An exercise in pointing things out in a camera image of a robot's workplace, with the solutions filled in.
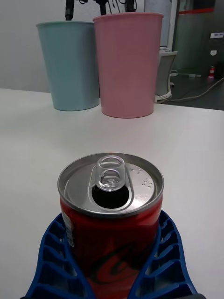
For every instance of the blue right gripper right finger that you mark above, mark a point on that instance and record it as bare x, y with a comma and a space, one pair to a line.
168, 264

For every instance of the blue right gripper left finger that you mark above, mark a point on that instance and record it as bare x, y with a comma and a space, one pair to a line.
53, 264

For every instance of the red drink can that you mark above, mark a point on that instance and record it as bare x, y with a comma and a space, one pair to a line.
112, 243

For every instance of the pale blue plastic bin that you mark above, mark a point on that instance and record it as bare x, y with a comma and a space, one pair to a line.
70, 70

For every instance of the red fire extinguisher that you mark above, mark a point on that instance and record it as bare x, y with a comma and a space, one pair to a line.
212, 72

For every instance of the pink plastic bin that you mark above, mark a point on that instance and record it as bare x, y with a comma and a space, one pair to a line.
128, 70

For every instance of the black tripod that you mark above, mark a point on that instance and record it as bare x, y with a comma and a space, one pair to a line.
69, 10

